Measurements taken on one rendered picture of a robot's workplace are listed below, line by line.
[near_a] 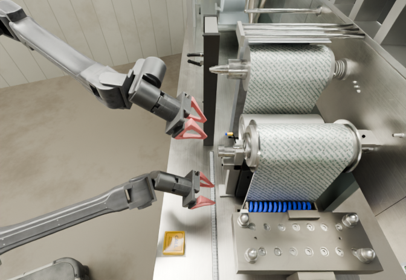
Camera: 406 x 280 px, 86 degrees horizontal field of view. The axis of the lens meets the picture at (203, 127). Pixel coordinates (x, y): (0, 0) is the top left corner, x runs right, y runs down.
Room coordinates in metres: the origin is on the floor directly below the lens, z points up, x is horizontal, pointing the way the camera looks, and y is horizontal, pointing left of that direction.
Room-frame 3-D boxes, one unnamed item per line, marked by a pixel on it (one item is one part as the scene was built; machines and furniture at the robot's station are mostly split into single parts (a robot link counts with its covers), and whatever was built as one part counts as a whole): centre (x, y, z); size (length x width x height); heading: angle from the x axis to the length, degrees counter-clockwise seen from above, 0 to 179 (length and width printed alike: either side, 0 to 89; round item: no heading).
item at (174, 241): (0.21, 0.10, 0.91); 0.07 x 0.07 x 0.02; 0
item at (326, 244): (0.19, -0.30, 1.00); 0.40 x 0.16 x 0.06; 90
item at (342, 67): (0.62, -0.43, 1.34); 0.07 x 0.07 x 0.07; 0
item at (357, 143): (0.37, -0.39, 1.25); 0.15 x 0.01 x 0.15; 0
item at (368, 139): (0.37, -0.43, 1.28); 0.06 x 0.05 x 0.02; 90
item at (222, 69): (0.62, -0.05, 1.34); 0.06 x 0.03 x 0.03; 90
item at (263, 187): (0.31, -0.26, 1.11); 0.23 x 0.01 x 0.18; 90
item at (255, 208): (0.29, -0.26, 1.03); 0.21 x 0.04 x 0.03; 90
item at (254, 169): (0.37, -0.14, 1.25); 0.15 x 0.01 x 0.15; 0
